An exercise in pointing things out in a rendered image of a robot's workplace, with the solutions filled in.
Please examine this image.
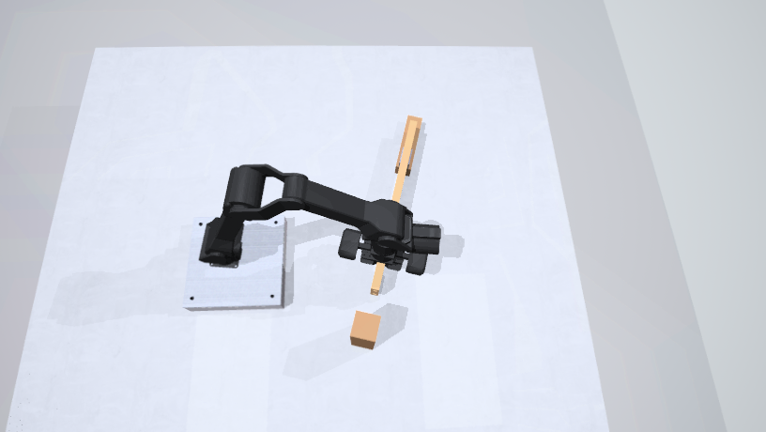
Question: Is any long wooden rail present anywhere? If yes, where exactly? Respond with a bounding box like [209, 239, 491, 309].
[370, 120, 418, 296]

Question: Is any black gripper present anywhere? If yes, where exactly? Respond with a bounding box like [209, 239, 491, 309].
[338, 228, 428, 276]

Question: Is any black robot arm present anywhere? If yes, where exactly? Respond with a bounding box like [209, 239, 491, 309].
[198, 163, 441, 269]

